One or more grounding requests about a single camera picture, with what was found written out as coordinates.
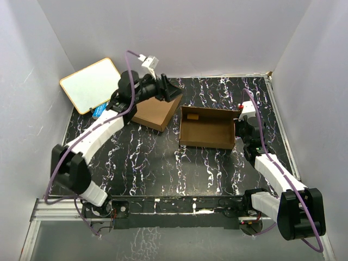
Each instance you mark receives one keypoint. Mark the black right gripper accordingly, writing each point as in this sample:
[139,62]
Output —
[237,123]

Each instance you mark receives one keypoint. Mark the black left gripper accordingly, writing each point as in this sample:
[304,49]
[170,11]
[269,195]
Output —
[165,91]

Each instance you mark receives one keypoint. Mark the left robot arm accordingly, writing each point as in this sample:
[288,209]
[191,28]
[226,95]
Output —
[69,163]

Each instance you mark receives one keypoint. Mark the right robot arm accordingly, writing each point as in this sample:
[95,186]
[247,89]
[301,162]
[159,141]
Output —
[297,210]

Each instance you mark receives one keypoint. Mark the closed brown cardboard box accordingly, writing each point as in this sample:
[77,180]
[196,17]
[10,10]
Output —
[156,114]

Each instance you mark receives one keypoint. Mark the colourful blue book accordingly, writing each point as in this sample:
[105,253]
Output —
[97,112]

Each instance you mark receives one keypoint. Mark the yellow framed whiteboard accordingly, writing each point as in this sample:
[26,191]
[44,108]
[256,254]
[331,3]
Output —
[91,86]

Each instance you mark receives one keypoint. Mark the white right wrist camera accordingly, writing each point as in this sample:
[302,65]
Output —
[247,109]

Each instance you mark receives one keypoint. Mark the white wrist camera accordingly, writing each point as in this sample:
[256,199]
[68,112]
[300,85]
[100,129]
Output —
[149,64]
[247,109]

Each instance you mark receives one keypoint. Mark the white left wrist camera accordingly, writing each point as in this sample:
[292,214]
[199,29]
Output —
[149,64]

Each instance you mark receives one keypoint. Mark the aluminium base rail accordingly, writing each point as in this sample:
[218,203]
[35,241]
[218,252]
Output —
[158,229]

